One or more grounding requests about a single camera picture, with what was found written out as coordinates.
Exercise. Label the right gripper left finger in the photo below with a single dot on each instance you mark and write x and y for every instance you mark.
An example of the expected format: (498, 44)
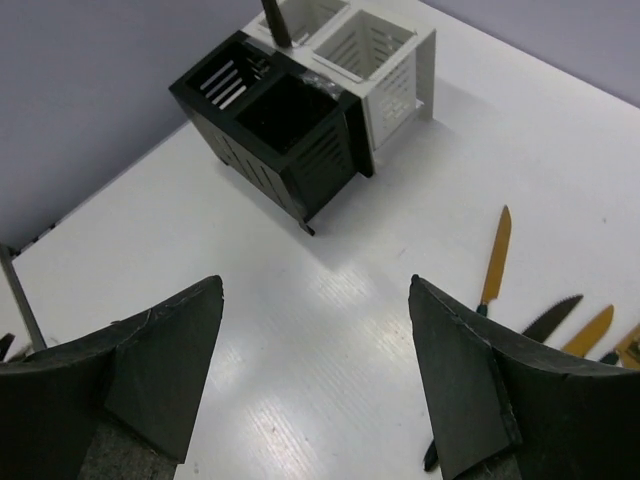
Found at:
(118, 403)

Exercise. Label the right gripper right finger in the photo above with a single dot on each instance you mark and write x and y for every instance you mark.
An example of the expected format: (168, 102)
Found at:
(503, 406)

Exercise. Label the gold fork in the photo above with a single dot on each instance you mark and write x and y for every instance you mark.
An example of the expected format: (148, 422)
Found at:
(626, 352)

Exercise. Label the black knife lower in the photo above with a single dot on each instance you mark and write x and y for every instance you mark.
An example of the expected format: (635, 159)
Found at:
(431, 458)

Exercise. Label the black serrated knife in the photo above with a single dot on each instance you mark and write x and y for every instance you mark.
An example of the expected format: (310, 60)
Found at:
(544, 325)

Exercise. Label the black utensil caddy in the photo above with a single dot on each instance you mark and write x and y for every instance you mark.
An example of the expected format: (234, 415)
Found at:
(292, 133)

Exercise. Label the white utensil caddy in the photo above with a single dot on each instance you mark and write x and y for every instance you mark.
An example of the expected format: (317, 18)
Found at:
(386, 58)

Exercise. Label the gold knife black handle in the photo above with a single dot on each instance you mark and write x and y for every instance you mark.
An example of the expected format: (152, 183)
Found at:
(591, 334)

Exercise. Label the gold knife green handle far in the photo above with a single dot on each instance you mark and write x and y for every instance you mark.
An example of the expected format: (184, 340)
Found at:
(497, 262)

